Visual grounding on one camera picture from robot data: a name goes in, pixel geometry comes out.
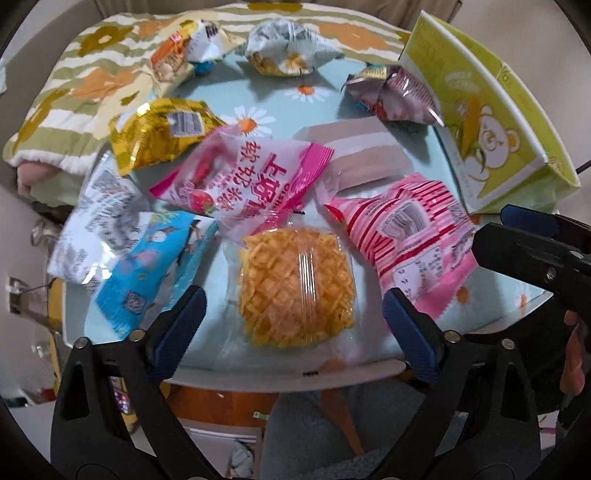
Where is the yellow cheese stick bag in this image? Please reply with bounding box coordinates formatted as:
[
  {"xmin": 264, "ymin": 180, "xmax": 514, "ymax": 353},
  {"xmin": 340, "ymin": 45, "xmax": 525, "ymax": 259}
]
[{"xmin": 150, "ymin": 11, "xmax": 247, "ymax": 86}]

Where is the brown wooden furniture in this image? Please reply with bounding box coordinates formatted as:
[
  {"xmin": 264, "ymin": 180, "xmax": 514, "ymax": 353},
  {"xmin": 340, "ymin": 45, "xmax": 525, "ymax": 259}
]
[{"xmin": 164, "ymin": 385, "xmax": 287, "ymax": 428}]

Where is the light blue daisy tablecloth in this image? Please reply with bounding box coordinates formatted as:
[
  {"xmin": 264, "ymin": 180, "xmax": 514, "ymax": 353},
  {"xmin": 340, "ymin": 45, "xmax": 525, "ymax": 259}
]
[{"xmin": 65, "ymin": 51, "xmax": 564, "ymax": 370}]

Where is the green cardboard box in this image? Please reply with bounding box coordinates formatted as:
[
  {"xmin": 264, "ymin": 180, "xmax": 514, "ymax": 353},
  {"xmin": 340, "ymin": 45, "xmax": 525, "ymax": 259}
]
[{"xmin": 399, "ymin": 11, "xmax": 581, "ymax": 215}]

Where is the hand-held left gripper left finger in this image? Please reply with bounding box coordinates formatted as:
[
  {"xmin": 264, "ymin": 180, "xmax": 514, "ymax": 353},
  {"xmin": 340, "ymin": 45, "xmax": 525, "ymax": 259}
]
[{"xmin": 51, "ymin": 285, "xmax": 211, "ymax": 480}]

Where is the pink striped snack packet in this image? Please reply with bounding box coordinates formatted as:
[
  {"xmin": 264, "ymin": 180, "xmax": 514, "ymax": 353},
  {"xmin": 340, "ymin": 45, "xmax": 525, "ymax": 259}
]
[{"xmin": 323, "ymin": 173, "xmax": 478, "ymax": 319}]

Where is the person's right hand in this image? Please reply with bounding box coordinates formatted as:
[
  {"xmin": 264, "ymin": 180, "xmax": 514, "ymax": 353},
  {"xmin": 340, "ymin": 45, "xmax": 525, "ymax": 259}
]
[{"xmin": 560, "ymin": 310, "xmax": 590, "ymax": 394}]

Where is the gold foil snack bag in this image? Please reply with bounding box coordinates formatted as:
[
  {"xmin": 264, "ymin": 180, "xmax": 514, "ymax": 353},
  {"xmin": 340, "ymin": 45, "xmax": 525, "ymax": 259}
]
[{"xmin": 108, "ymin": 98, "xmax": 227, "ymax": 176}]

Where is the red and silver snack bag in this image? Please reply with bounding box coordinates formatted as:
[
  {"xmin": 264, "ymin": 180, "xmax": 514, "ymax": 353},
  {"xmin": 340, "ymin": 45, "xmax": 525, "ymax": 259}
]
[{"xmin": 342, "ymin": 64, "xmax": 446, "ymax": 127}]

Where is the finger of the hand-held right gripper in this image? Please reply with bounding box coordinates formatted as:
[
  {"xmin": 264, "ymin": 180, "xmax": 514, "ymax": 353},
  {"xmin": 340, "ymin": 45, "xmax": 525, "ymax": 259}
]
[
  {"xmin": 501, "ymin": 204, "xmax": 591, "ymax": 252},
  {"xmin": 472, "ymin": 223, "xmax": 583, "ymax": 291}
]

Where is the person's grey trouser leg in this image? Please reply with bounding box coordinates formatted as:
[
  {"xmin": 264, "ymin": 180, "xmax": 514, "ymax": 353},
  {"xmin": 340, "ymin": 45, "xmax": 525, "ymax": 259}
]
[{"xmin": 261, "ymin": 378, "xmax": 416, "ymax": 480}]

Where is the clear waffle snack packet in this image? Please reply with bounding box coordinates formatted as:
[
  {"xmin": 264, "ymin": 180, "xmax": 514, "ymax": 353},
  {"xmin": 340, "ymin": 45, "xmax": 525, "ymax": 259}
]
[{"xmin": 222, "ymin": 220, "xmax": 358, "ymax": 370}]

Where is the white printed snack bag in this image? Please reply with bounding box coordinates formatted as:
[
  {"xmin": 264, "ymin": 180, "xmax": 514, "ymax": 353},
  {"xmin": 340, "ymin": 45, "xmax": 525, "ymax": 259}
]
[{"xmin": 46, "ymin": 152, "xmax": 148, "ymax": 294}]

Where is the pink strawberry snack packet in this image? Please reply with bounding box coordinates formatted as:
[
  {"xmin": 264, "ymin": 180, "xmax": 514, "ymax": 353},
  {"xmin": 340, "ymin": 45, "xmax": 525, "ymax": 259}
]
[{"xmin": 148, "ymin": 127, "xmax": 335, "ymax": 241}]

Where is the blue cartoon snack packet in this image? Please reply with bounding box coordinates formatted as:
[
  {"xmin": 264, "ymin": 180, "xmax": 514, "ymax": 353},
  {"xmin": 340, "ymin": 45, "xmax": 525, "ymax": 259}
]
[{"xmin": 95, "ymin": 211, "xmax": 219, "ymax": 337}]

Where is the striped floral blanket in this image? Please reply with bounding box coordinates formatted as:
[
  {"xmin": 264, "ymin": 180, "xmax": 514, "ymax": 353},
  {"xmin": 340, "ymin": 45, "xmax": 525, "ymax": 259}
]
[{"xmin": 2, "ymin": 2, "xmax": 416, "ymax": 171}]

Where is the silver crinkled snack bag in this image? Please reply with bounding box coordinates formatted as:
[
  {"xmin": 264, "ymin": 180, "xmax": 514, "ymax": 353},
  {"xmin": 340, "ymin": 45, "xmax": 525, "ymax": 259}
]
[{"xmin": 245, "ymin": 19, "xmax": 345, "ymax": 77}]

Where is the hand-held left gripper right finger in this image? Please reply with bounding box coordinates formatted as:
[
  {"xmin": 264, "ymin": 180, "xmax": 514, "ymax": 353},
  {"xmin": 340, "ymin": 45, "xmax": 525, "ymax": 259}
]
[{"xmin": 373, "ymin": 287, "xmax": 543, "ymax": 480}]

